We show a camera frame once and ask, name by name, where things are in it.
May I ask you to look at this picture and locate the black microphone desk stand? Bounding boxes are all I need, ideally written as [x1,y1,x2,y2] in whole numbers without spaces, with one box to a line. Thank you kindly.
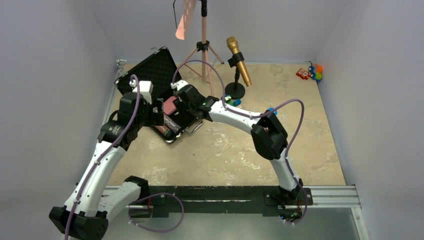
[225,58,246,99]

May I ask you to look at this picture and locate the black aluminium poker case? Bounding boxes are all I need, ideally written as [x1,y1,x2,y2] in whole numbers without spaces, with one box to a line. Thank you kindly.
[115,46,203,144]

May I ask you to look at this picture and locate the pink playing card deck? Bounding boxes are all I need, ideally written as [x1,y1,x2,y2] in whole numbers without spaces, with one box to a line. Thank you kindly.
[163,96,177,115]

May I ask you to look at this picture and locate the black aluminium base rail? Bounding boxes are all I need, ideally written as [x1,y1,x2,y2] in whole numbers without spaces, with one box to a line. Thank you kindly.
[103,185,369,240]

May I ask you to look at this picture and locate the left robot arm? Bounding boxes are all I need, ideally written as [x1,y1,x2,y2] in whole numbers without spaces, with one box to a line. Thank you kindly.
[49,91,164,240]

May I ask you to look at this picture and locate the pink tripod music stand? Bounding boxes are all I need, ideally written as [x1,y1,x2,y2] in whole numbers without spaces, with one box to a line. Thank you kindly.
[175,0,224,95]

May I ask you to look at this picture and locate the green blue toy brick block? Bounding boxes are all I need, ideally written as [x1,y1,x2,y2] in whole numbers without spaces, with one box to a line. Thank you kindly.
[224,95,242,107]

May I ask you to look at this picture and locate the blue small blind button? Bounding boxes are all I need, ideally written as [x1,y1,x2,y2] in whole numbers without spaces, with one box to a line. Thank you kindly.
[267,107,278,115]

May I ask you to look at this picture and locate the red toy number car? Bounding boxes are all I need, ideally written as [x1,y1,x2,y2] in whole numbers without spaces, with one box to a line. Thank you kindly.
[296,68,311,80]

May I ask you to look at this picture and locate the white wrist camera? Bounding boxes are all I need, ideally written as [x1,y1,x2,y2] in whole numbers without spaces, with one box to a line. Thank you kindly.
[129,80,153,104]
[170,80,188,92]

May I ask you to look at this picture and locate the blue orange chip row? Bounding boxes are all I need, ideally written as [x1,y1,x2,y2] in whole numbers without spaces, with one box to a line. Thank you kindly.
[163,115,181,133]

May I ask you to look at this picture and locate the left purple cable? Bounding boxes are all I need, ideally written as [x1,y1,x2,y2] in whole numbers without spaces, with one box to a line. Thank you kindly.
[63,74,141,240]

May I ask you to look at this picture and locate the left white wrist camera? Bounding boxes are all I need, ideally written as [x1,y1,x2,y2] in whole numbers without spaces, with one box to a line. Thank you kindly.
[129,80,153,104]

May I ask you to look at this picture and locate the blue orange toy car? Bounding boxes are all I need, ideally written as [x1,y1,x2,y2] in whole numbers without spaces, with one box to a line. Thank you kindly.
[308,63,323,83]

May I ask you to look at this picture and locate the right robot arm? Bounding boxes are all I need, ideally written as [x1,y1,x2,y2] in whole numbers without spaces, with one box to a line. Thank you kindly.
[170,80,313,207]

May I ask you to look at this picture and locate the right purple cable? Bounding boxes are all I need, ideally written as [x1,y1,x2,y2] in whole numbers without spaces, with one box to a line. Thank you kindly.
[171,59,309,226]

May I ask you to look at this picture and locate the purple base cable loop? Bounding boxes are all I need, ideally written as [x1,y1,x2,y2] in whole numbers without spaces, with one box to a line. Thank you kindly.
[128,192,187,234]

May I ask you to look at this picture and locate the green red chip row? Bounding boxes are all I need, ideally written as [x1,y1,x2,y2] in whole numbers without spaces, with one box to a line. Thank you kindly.
[154,125,173,138]

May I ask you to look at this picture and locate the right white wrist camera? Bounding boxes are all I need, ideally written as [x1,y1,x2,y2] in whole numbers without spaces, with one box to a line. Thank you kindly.
[170,80,188,92]

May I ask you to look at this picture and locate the gold microphone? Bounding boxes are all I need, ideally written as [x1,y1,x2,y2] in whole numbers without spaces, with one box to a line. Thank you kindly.
[226,36,252,87]

